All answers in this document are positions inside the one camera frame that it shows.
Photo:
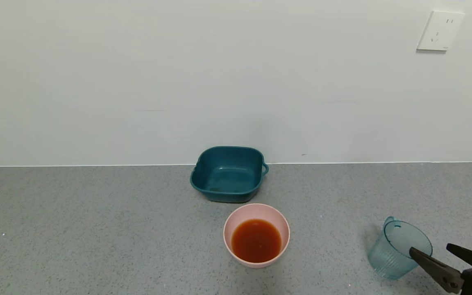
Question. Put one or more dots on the teal square plastic basin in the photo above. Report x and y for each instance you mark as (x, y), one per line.
(228, 174)

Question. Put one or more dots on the orange-brown liquid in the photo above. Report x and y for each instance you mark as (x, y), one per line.
(256, 241)

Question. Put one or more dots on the white wall socket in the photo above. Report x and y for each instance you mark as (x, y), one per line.
(441, 30)

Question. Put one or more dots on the pink plastic bowl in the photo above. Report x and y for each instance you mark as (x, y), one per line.
(230, 237)

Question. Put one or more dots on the transparent blue ribbed cup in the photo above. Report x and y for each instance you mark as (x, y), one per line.
(391, 254)

